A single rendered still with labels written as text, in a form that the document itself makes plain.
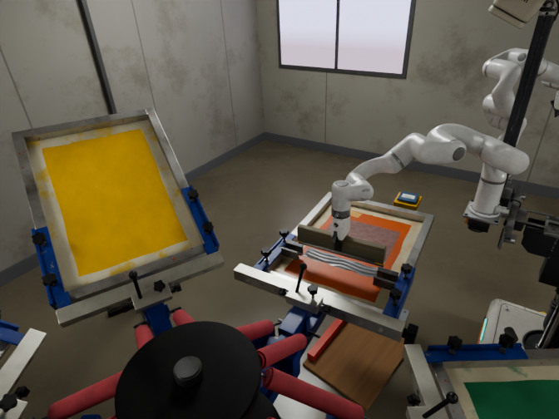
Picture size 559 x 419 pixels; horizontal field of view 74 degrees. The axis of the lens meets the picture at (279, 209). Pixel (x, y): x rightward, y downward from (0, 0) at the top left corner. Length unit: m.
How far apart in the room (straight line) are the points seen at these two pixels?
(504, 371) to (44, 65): 3.51
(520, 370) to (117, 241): 1.47
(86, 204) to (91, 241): 0.17
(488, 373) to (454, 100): 3.49
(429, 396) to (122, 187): 1.35
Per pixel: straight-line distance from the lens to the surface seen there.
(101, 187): 1.72
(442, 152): 1.45
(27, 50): 3.60
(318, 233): 1.58
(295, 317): 1.35
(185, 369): 0.88
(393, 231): 1.95
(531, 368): 1.52
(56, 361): 2.99
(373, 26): 4.66
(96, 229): 1.62
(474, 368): 1.44
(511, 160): 1.65
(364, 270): 1.68
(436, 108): 4.61
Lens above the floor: 2.04
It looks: 31 degrees down
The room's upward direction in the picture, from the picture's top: 3 degrees counter-clockwise
